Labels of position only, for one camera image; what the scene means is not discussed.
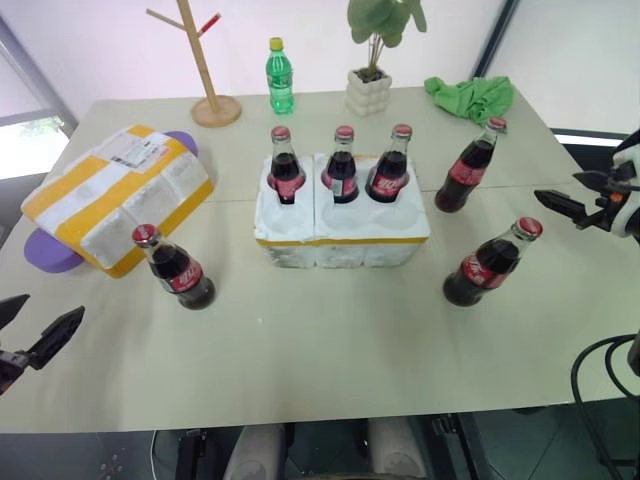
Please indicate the purple oval board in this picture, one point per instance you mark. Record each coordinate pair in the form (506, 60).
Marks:
(47, 255)

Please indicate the wooden branch rack stand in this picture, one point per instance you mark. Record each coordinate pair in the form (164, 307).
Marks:
(205, 75)

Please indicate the white foam lid yellow tape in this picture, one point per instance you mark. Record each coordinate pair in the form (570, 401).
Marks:
(115, 190)

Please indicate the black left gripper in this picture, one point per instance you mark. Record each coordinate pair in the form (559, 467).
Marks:
(11, 367)

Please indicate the green crumpled cloth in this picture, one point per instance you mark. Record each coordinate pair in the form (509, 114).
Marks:
(475, 100)

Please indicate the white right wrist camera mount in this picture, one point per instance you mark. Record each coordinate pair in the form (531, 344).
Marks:
(627, 217)

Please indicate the grey window frame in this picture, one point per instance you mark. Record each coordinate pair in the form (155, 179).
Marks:
(50, 95)

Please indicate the black table frame strut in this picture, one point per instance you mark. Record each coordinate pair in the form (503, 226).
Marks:
(192, 455)
(452, 445)

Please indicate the glass cola bottle red cap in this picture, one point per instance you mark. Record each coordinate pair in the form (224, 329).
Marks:
(462, 175)
(387, 180)
(341, 170)
(480, 270)
(182, 275)
(285, 170)

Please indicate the dark wall post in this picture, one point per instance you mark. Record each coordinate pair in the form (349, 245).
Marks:
(495, 40)

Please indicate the grey rounded shape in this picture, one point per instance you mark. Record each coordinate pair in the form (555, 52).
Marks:
(255, 455)
(397, 450)

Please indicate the green plant in white pot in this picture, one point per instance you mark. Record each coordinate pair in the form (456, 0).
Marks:
(368, 95)

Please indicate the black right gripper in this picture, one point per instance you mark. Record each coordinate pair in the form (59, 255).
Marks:
(610, 200)

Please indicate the white foam box base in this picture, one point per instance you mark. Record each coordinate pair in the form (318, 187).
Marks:
(345, 250)

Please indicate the green plastic soda bottle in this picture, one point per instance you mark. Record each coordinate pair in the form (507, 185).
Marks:
(280, 85)

